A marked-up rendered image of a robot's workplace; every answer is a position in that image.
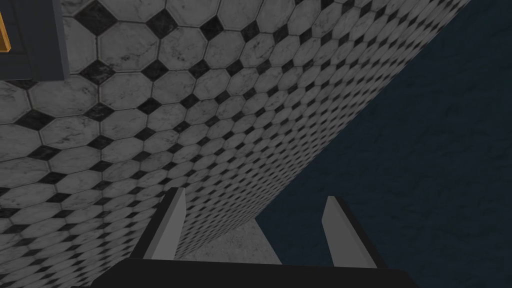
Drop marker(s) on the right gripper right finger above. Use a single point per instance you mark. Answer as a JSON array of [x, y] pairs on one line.
[[348, 240]]

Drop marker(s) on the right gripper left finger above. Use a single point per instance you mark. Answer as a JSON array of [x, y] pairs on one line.
[[164, 236]]

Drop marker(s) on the dark grey cabinet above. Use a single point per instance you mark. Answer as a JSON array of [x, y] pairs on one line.
[[36, 44]]

